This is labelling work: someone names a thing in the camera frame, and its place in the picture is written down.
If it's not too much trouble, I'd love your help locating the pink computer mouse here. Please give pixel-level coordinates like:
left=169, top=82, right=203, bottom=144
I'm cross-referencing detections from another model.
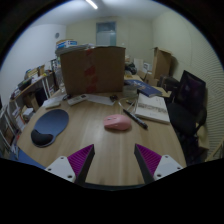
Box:
left=103, top=113, right=133, bottom=132

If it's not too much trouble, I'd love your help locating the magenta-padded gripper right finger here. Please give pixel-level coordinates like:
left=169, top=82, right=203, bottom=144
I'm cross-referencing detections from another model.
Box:
left=134, top=143, right=184, bottom=185

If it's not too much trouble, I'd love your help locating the white paper sheet with writing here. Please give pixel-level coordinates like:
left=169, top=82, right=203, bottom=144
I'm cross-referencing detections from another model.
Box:
left=42, top=94, right=66, bottom=108

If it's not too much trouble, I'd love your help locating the clear plastic container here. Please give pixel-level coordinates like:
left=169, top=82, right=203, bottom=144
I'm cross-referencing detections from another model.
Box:
left=123, top=84, right=139, bottom=100

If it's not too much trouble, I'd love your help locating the white remote control with buttons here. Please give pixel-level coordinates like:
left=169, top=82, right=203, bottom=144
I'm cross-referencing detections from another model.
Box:
left=66, top=94, right=89, bottom=107

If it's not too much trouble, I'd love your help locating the tall open cardboard box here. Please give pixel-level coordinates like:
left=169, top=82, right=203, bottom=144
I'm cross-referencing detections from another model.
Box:
left=151, top=46, right=173, bottom=81

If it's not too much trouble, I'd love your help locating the clear water jug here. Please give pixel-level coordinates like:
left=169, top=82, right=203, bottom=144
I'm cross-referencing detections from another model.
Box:
left=54, top=68, right=66, bottom=94

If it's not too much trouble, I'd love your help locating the small cardboard box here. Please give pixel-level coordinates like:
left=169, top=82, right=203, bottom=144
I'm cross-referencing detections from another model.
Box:
left=143, top=71, right=160, bottom=87

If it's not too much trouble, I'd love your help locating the black bag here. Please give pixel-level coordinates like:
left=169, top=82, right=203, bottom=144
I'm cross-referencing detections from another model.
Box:
left=124, top=63, right=138, bottom=75

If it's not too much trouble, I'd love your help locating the cluttered shelf unit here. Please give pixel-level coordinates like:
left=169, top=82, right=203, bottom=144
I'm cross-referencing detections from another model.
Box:
left=0, top=64, right=58, bottom=158

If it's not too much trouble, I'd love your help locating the black marker pen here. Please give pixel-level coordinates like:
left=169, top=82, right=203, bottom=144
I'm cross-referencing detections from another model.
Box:
left=122, top=108, right=149, bottom=130

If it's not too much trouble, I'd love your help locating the blue mouse pad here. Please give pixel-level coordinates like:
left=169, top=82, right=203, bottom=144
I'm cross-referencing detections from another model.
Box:
left=30, top=108, right=70, bottom=148

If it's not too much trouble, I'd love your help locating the white book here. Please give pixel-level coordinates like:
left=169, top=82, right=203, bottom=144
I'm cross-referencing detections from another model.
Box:
left=134, top=92, right=171, bottom=125

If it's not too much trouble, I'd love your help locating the plain white paper sheet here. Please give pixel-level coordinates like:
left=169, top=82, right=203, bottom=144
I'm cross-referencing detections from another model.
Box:
left=85, top=93, right=116, bottom=107

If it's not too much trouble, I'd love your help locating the black office chair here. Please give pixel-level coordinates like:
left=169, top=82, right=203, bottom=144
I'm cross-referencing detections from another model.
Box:
left=166, top=69, right=208, bottom=164

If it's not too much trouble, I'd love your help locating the large cardboard box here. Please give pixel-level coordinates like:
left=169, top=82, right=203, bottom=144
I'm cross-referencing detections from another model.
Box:
left=59, top=45, right=127, bottom=97

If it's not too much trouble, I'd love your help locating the grey door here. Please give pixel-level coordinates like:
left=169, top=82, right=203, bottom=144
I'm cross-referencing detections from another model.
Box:
left=95, top=21, right=117, bottom=47

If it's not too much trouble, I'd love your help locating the blue book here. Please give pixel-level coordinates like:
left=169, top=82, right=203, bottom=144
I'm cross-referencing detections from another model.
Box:
left=124, top=78, right=163, bottom=98

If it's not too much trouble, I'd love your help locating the ceiling tube light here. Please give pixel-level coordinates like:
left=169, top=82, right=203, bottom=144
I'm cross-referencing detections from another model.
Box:
left=85, top=0, right=99, bottom=10

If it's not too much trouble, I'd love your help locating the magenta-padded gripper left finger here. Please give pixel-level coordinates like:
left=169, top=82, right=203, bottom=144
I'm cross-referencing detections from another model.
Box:
left=44, top=143, right=96, bottom=186

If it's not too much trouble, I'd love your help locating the dark brown chair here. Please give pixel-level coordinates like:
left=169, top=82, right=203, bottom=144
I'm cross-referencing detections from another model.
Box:
left=159, top=74, right=181, bottom=93

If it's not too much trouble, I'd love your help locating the blue white cabinet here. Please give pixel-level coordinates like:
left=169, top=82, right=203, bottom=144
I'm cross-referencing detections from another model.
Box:
left=55, top=38, right=79, bottom=49

